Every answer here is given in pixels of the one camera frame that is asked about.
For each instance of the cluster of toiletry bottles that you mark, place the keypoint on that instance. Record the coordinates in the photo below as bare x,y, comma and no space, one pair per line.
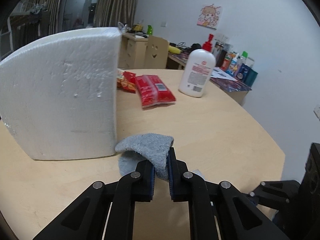
236,64

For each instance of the metal bunk bed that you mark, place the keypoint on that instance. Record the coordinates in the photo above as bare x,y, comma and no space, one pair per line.
18,31

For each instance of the hanging dark clothes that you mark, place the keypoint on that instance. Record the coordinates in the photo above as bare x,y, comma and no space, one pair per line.
39,13

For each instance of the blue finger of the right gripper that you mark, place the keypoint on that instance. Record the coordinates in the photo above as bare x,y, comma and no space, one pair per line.
274,194

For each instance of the right brown curtain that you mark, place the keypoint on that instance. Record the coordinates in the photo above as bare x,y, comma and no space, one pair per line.
109,13

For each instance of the red wet wipes pack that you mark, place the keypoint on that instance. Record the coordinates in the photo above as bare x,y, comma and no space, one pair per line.
153,91

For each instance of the orange snack bag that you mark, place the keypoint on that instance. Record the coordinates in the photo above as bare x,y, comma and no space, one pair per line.
126,80

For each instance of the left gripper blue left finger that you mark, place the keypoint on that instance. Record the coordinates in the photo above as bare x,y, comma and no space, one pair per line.
104,211

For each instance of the printed paper sheet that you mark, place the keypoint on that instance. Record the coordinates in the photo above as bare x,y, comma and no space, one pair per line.
218,73

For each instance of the glass balcony door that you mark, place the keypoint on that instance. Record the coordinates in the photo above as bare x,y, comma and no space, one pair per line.
76,14

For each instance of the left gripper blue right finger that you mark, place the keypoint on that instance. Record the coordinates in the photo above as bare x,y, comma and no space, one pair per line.
217,211

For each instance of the wooden desk with drawers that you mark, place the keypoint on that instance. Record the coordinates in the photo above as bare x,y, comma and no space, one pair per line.
132,51

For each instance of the white lotion pump bottle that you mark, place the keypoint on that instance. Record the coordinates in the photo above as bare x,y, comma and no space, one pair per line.
198,70

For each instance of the wooden smiley chair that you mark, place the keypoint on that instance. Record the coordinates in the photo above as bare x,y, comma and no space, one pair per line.
156,54

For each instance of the anime girl poster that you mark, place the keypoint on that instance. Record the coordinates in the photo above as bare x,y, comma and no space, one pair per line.
210,16

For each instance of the white styrofoam box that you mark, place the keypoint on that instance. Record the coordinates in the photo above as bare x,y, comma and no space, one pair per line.
58,94

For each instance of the black bag on desk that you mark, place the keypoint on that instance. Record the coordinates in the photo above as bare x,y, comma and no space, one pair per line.
195,46

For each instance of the green bottle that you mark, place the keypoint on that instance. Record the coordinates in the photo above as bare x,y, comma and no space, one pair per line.
149,30

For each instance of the grey sock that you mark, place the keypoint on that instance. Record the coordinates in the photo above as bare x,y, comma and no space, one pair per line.
150,146

